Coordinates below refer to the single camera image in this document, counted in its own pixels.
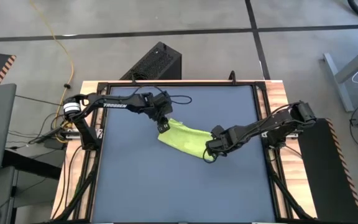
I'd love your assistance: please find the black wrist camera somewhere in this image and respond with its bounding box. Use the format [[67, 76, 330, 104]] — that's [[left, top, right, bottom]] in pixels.
[[157, 121, 171, 134], [211, 124, 226, 138]]

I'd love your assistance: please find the yellow cable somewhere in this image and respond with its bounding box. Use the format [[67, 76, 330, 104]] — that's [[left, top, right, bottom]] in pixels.
[[29, 0, 75, 144]]

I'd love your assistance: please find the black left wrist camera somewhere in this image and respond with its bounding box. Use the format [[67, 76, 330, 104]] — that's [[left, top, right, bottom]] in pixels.
[[157, 121, 171, 134]]

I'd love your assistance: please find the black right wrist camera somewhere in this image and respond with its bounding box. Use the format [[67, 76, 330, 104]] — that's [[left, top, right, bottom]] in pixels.
[[211, 124, 226, 138]]

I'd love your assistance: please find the lime green microfibre towel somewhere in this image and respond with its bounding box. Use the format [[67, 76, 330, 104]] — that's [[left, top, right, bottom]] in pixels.
[[157, 118, 216, 162]]

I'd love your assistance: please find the grey desk leg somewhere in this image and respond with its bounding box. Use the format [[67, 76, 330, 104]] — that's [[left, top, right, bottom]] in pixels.
[[323, 39, 358, 113]]

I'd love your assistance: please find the black side desk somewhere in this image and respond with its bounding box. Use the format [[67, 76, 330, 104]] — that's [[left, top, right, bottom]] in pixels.
[[3, 149, 63, 180]]

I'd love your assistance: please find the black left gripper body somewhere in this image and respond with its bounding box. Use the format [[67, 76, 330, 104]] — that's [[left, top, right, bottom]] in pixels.
[[147, 91, 174, 125]]

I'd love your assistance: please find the black computer tower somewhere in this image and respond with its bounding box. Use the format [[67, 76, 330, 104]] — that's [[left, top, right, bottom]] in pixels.
[[119, 41, 183, 81]]

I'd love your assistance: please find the black floor cable bundle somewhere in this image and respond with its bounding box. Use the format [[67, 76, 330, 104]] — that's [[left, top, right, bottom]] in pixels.
[[6, 93, 74, 150]]

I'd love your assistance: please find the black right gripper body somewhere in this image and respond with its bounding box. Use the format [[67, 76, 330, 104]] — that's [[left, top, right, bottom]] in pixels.
[[209, 124, 239, 158]]

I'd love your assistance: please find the black metal table frame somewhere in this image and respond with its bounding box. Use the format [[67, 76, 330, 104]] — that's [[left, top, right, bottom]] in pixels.
[[53, 79, 315, 224]]

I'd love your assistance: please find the large hazard-striped black mat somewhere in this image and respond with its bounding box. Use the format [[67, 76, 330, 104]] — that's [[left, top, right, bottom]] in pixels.
[[296, 117, 358, 224]]

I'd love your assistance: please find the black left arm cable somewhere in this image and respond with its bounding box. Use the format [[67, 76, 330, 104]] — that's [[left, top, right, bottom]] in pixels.
[[129, 85, 193, 106]]

